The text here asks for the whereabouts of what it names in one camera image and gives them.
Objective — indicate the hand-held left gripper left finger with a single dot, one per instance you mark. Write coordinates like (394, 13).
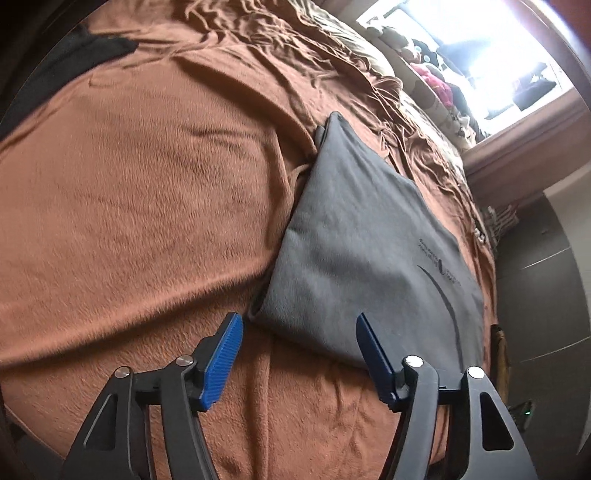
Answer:
(224, 364)

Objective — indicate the black cloth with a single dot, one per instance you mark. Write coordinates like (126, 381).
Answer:
(69, 60)

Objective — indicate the pile of stuffed toys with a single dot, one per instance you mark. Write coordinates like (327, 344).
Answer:
(434, 87)

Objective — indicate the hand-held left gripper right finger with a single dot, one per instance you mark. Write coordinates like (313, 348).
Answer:
(374, 355)

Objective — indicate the beige duvet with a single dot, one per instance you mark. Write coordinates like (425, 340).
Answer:
(351, 46)

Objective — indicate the pink curtain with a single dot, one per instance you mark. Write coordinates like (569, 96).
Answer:
(517, 147)

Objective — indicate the grey t-shirt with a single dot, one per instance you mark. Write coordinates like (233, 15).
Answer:
(360, 230)

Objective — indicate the brown blanket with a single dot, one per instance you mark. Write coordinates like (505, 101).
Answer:
(138, 207)

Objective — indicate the window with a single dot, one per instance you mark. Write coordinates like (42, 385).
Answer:
(485, 55)

